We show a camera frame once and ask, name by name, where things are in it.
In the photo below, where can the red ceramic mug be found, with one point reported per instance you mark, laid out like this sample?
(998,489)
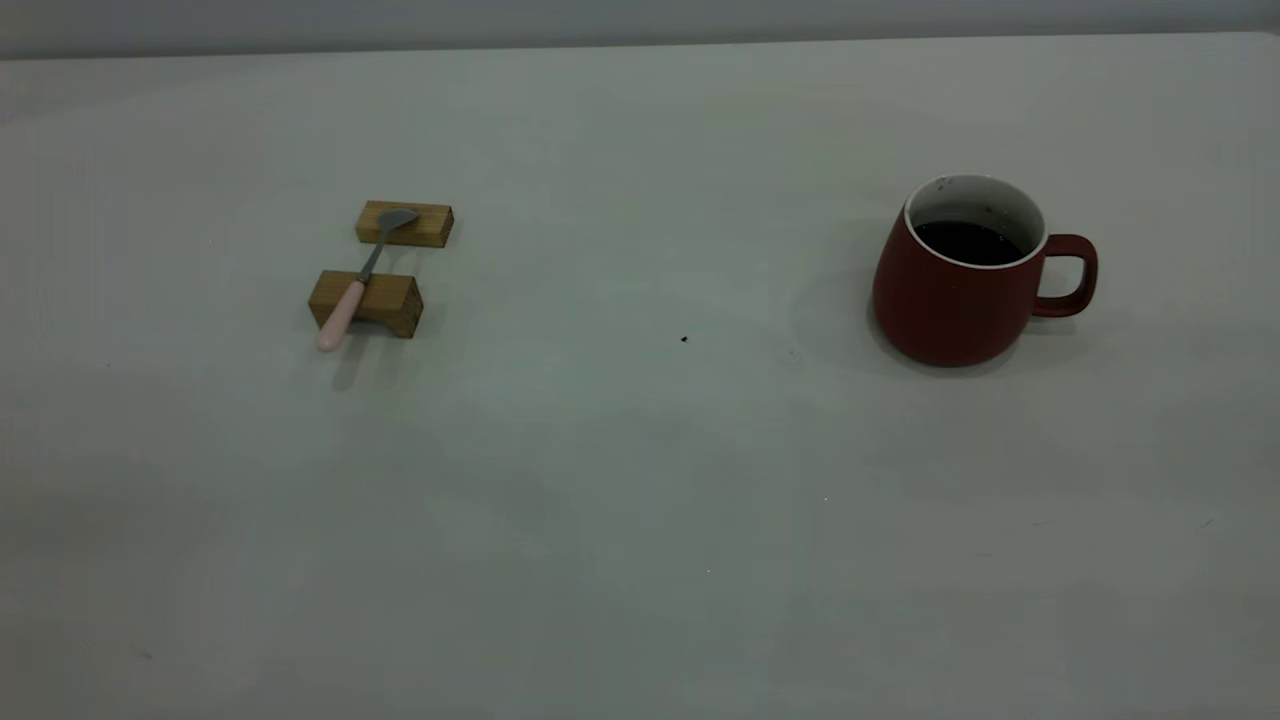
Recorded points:
(940,310)

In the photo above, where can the dark coffee liquid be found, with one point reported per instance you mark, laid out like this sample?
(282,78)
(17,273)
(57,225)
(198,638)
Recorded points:
(968,243)

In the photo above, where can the flat rectangular wooden block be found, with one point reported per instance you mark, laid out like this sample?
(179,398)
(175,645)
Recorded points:
(425,228)

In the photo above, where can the arched wooden block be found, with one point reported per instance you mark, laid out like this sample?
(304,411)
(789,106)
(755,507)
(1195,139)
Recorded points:
(390,298)

